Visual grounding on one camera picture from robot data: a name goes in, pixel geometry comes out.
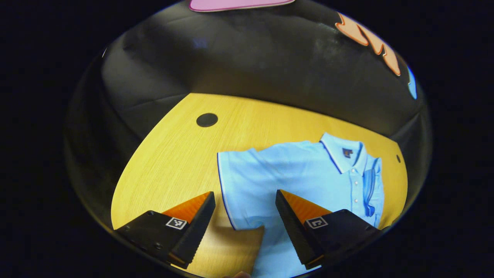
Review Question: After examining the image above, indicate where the light blue T-shirt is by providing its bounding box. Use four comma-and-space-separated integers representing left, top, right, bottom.
217, 132, 385, 278

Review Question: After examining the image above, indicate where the black backdrop cloth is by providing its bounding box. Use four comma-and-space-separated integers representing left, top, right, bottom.
64, 0, 433, 232

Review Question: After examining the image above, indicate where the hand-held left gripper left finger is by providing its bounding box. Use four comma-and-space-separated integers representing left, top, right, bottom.
115, 191, 216, 270

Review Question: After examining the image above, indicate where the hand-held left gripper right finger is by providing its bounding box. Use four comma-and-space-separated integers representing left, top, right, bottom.
275, 189, 386, 270

